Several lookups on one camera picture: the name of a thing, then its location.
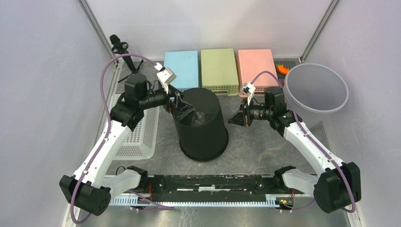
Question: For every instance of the pink plastic basket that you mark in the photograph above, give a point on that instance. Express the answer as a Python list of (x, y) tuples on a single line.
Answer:
[(250, 62)]

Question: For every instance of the blue plastic basket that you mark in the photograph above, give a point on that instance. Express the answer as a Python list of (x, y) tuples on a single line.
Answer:
[(185, 65)]

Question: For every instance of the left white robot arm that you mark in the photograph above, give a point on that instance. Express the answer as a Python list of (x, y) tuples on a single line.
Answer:
[(87, 188)]

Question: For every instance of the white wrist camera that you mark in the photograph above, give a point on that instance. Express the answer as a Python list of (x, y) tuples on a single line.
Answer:
[(165, 76), (249, 90)]

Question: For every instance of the large white perforated basket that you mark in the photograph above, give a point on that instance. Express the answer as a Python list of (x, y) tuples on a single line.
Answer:
[(140, 144)]

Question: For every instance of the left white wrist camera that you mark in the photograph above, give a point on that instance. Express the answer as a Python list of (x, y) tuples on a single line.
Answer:
[(165, 76)]

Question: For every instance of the dark tray with orange blocks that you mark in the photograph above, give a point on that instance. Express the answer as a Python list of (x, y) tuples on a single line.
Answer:
[(284, 66)]

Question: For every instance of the black microphone on tripod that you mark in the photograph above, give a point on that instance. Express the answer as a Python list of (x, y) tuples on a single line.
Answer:
[(119, 48)]

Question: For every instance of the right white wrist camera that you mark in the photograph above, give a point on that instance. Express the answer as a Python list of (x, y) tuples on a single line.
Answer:
[(249, 90)]

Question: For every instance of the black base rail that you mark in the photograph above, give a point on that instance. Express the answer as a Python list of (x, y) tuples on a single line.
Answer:
[(214, 188)]

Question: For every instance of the green plastic basket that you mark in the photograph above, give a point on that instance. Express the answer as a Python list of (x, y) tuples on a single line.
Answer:
[(219, 71)]

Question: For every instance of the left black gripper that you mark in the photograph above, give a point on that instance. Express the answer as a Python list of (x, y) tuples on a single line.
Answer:
[(179, 107)]

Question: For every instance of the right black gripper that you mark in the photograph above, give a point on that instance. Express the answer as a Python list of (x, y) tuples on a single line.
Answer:
[(238, 118)]

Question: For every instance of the white cable duct strip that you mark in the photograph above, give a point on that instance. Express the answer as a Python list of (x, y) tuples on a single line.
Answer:
[(131, 200)]

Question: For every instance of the grey bin with black liner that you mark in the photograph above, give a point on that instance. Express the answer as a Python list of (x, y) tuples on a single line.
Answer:
[(314, 92)]

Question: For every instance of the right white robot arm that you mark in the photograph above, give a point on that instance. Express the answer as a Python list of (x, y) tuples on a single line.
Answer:
[(335, 184)]

